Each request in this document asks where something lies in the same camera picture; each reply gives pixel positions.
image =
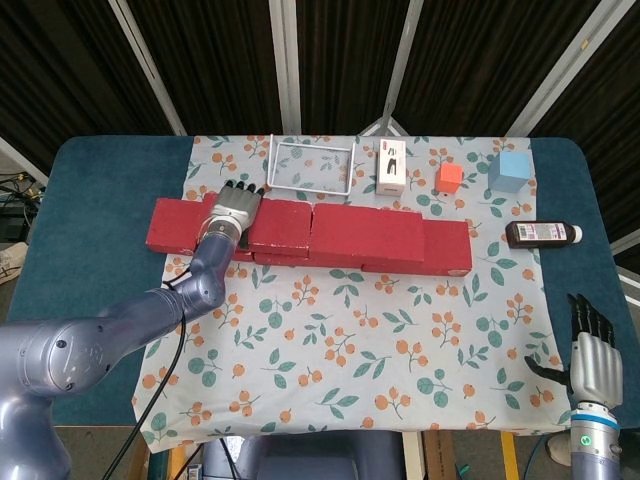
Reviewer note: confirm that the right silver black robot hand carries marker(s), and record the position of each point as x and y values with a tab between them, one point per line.
595	365

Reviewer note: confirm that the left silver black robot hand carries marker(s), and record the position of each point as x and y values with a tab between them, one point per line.
237	202

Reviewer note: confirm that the red foam brick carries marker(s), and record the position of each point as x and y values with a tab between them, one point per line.
280	260
282	225
367	232

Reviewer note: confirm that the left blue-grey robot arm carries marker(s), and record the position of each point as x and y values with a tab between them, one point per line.
100	345

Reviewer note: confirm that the red brick with white scratches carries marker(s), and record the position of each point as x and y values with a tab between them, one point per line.
170	225

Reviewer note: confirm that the brown bottle with white cap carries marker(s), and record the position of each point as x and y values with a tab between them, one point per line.
540	235

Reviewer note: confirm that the teal table mat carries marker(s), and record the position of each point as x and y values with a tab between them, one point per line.
90	200

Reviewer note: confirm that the small white product box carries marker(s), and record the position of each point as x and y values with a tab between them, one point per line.
391	170

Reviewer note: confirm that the floral fruit print tablecloth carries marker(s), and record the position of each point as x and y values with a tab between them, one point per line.
300	350

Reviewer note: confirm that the red brick with chipped corner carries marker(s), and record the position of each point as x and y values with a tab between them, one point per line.
447	247

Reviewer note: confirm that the light blue cube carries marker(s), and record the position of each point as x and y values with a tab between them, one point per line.
510	172

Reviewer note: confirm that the orange cube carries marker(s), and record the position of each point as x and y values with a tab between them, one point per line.
448	177

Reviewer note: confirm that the blue-grey robot torso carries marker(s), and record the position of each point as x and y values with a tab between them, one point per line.
310	457

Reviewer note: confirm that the white partition frame post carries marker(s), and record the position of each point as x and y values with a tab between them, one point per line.
287	65
150	70
402	55
550	70

